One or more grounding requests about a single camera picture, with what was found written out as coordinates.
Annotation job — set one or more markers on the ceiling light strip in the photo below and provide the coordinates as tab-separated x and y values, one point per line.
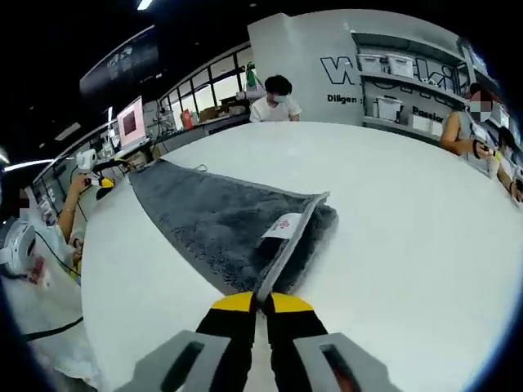
145	4

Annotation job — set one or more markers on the white chest-worn device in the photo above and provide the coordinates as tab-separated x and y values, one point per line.
20	245

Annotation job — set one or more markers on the group of white storage bins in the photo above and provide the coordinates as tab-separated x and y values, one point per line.
398	65

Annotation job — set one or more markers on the person's white shirt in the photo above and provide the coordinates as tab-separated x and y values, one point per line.
45	302

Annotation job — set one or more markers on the purple rolled mat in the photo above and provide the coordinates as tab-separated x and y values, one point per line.
251	95

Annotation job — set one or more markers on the white table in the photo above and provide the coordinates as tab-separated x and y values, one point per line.
388	245

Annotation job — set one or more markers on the overhead dark display screen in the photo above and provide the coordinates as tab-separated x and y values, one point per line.
122	61

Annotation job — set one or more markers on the metal shelf rack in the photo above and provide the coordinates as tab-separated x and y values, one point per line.
429	81

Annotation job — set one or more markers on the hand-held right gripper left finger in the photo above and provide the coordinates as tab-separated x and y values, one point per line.
229	330

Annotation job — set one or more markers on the grey towel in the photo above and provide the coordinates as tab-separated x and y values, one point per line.
212	216

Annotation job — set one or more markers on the white laptop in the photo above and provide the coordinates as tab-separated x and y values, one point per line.
131	122

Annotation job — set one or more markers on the orange box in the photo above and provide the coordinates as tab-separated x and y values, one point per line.
188	118

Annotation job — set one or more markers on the stack of cardboard boxes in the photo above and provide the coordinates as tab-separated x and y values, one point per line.
220	112

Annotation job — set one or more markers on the person's left hand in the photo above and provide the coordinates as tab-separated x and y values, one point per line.
81	183

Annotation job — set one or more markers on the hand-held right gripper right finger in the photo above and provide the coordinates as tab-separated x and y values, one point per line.
294	330

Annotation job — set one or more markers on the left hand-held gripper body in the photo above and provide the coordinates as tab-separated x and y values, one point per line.
88	160

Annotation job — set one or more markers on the green hanging item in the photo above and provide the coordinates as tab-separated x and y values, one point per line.
251	75

